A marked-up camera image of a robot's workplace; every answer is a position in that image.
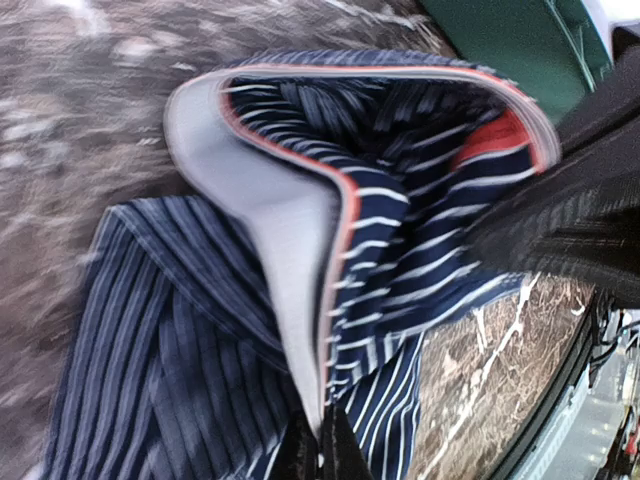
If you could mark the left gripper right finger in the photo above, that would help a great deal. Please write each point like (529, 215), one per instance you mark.
(343, 459)

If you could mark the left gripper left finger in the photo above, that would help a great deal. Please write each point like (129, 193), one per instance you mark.
(303, 453)

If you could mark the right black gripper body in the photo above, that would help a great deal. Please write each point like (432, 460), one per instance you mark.
(580, 219)

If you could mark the navy striped underwear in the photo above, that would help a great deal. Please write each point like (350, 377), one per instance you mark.
(327, 233)

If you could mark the green divided organizer tray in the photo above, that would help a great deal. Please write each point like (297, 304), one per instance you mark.
(551, 49)

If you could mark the white slotted cable duct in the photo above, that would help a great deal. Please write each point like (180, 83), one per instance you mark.
(576, 442)

